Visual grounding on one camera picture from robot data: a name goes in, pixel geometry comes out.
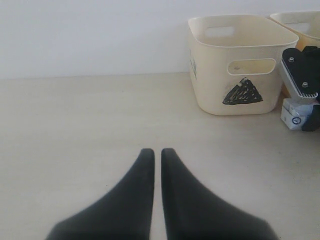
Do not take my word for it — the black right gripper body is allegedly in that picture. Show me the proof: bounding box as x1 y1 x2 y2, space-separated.
302 45 320 90

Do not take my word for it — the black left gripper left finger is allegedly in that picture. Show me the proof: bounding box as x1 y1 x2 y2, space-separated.
47 148 155 240

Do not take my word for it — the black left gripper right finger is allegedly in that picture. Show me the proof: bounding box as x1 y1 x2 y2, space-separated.
161 148 278 240

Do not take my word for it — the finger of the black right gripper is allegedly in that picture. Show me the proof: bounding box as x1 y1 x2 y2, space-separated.
279 48 319 101
301 104 320 132

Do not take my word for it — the white blue milk carton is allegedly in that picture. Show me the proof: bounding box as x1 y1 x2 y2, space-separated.
280 98 315 130

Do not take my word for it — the cream bin square mark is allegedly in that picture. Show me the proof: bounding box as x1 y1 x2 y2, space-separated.
268 11 320 97

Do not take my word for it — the cream bin triangle mark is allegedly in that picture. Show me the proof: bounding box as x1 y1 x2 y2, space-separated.
188 15 299 116

